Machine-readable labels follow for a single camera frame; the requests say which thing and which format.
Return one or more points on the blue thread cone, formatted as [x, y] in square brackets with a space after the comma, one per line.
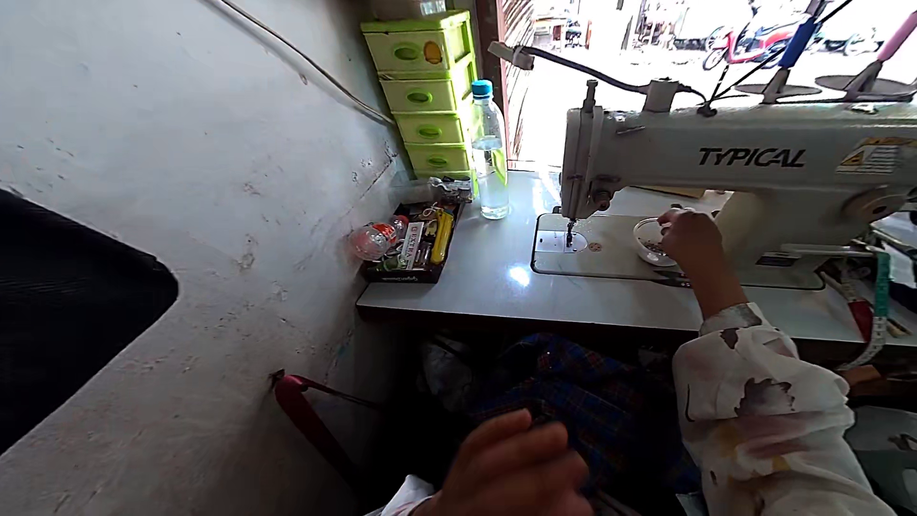
[797, 45]

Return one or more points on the crumpled clear plastic bag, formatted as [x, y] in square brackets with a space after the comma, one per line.
[453, 189]

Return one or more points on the white industrial sewing machine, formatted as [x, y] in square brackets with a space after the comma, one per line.
[666, 150]

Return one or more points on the clear bottle with blue cap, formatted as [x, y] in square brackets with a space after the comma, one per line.
[491, 165]

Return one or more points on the metal thread stand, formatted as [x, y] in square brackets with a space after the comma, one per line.
[778, 87]

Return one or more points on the white sewing table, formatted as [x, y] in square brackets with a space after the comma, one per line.
[487, 283]

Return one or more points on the person's right fingers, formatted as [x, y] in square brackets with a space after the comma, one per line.
[670, 218]

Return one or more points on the small white bowl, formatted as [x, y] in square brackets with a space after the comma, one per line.
[648, 247]

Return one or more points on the black cloth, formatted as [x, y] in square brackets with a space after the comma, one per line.
[71, 308]

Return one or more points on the red motorbike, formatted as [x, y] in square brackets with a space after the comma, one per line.
[741, 46]

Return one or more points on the black cardboard tray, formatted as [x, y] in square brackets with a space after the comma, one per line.
[408, 275]

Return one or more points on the green plastic drawer unit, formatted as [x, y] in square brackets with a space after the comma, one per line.
[428, 97]

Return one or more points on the person's right forearm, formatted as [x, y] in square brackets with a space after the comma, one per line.
[766, 401]

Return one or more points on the clear bottle with red label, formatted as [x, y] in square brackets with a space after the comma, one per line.
[376, 241]

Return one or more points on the person's right hand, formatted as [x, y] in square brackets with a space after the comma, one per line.
[696, 238]

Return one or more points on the person's left hand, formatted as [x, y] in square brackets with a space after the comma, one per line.
[501, 473]

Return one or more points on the person's left fingers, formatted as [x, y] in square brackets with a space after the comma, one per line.
[526, 451]

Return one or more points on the green and white tape measure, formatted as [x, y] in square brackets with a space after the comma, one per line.
[880, 294]

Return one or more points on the pink thread cone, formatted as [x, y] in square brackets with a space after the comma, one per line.
[895, 37]

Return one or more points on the white box with print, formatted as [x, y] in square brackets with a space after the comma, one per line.
[411, 246]

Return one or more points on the blue plaid cloth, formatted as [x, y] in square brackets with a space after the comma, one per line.
[573, 387]

